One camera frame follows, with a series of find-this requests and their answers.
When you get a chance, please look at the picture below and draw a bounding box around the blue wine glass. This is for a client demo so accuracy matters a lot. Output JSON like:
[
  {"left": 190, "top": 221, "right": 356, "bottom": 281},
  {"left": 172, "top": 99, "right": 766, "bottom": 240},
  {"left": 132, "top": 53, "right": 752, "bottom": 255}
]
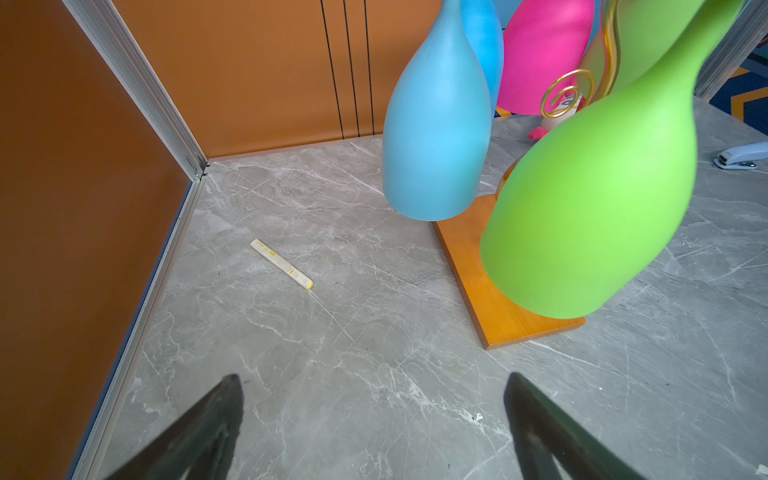
[
  {"left": 382, "top": 1, "right": 493, "bottom": 222},
  {"left": 461, "top": 0, "right": 504, "bottom": 115}
]

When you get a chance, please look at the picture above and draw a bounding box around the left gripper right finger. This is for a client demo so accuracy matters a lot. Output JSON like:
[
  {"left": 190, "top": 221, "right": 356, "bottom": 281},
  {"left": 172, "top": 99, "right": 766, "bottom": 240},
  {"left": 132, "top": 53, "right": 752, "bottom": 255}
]
[{"left": 504, "top": 372, "right": 642, "bottom": 479}]

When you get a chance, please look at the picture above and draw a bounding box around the green wine glass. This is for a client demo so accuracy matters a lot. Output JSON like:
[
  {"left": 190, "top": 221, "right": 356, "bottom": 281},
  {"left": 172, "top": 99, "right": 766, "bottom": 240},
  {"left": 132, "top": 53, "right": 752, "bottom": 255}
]
[
  {"left": 613, "top": 1, "right": 702, "bottom": 93},
  {"left": 479, "top": 1, "right": 743, "bottom": 319}
]

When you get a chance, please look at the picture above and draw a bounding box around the light blue stapler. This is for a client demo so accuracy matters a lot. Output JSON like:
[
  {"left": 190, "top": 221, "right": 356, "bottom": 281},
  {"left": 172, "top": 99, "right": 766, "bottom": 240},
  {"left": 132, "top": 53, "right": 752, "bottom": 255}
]
[{"left": 713, "top": 141, "right": 768, "bottom": 171}]

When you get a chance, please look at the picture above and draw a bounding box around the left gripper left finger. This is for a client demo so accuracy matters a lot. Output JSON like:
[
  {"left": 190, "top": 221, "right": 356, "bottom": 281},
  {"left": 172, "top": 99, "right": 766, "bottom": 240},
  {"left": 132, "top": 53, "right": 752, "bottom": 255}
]
[{"left": 109, "top": 374, "right": 244, "bottom": 479}]

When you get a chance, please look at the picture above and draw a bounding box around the gold wire glass rack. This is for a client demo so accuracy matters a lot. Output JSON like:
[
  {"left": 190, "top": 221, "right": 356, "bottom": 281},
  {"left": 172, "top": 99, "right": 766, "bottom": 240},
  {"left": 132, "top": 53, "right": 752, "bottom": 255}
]
[{"left": 495, "top": 0, "right": 622, "bottom": 199}]

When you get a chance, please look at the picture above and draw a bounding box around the green wine glass front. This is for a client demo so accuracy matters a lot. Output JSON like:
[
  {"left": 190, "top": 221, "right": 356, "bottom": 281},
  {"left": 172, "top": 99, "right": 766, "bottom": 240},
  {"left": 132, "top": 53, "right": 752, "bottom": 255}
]
[{"left": 479, "top": 1, "right": 743, "bottom": 319}]

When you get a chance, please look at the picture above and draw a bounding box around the white plush bird toy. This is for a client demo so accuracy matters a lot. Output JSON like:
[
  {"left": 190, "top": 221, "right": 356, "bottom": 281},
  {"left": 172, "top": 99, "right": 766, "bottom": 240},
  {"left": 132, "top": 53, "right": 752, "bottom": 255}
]
[{"left": 528, "top": 95, "right": 584, "bottom": 141}]

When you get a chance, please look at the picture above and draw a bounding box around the blue wine glass back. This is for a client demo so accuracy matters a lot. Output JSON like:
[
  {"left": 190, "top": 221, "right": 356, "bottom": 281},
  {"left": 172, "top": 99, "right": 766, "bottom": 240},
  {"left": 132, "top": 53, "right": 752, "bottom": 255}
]
[{"left": 461, "top": 0, "right": 504, "bottom": 115}]

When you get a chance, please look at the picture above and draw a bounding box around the blue wine glass left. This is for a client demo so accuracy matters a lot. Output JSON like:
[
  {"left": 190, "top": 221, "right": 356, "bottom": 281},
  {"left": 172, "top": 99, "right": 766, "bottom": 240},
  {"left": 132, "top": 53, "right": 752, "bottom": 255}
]
[{"left": 382, "top": 1, "right": 493, "bottom": 222}]

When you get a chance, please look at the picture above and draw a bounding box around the wooden rack base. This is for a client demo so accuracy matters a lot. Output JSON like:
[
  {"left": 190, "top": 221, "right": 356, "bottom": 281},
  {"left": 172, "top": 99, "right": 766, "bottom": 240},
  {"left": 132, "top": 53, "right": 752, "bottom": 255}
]
[{"left": 433, "top": 194, "right": 586, "bottom": 350}]

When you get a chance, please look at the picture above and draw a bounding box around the pink wine glass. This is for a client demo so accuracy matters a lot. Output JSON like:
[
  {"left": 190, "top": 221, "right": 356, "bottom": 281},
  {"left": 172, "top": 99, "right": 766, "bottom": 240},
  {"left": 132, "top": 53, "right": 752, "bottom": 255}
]
[{"left": 497, "top": 0, "right": 595, "bottom": 116}]

